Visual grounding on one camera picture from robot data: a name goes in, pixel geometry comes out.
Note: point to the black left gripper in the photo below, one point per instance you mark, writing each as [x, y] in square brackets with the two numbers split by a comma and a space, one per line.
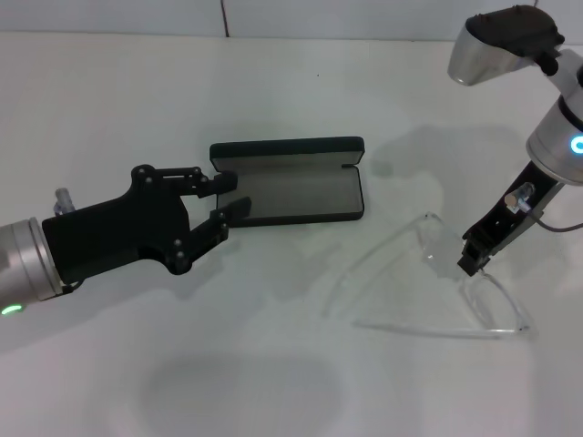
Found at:
[118, 227]

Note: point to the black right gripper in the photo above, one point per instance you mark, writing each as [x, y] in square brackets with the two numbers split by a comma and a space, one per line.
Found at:
[505, 223]

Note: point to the clear white glasses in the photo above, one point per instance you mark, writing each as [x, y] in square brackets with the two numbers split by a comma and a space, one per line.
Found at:
[437, 241]

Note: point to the black glasses case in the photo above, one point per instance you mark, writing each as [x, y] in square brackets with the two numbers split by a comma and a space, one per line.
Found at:
[291, 196]

